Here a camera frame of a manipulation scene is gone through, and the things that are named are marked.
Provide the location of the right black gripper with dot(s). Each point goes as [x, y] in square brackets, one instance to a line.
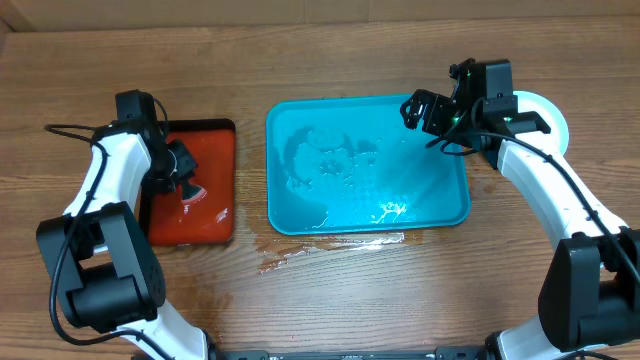
[437, 106]

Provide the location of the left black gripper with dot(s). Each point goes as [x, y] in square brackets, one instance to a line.
[187, 163]

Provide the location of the dark grey sponge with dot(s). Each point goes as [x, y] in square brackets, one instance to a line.
[191, 193]

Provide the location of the light blue plate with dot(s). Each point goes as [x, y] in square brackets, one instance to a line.
[550, 113]

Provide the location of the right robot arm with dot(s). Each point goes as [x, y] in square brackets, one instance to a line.
[590, 296]

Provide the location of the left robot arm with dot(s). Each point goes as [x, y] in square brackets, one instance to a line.
[106, 281]

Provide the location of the red black-rimmed tray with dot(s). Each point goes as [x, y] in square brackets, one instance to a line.
[166, 220]

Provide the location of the teal plastic tray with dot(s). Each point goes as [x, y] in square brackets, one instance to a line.
[350, 165]

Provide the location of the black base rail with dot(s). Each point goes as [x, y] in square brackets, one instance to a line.
[440, 353]

